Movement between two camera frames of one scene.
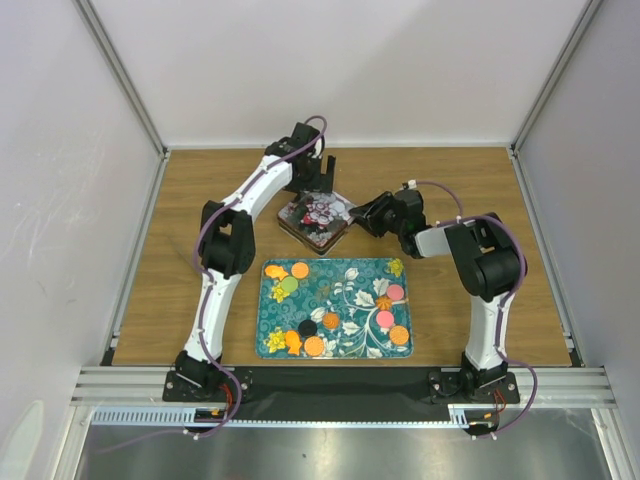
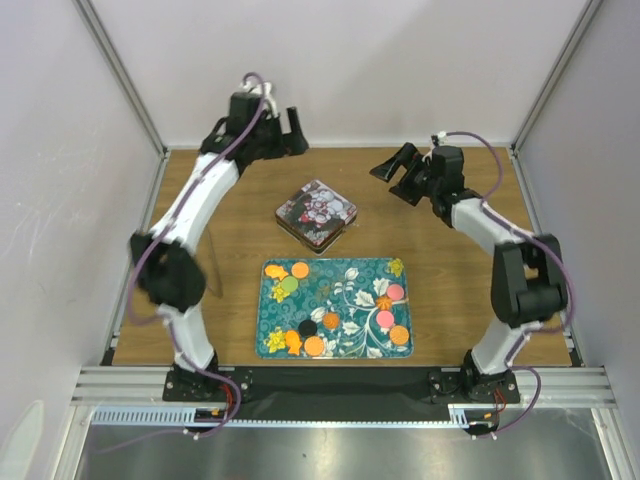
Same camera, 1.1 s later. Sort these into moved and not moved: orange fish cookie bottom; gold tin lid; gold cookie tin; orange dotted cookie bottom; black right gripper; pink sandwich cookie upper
Moved: gold cookie tin; black right gripper
Not moved: gold tin lid; orange fish cookie bottom; pink sandwich cookie upper; orange dotted cookie bottom
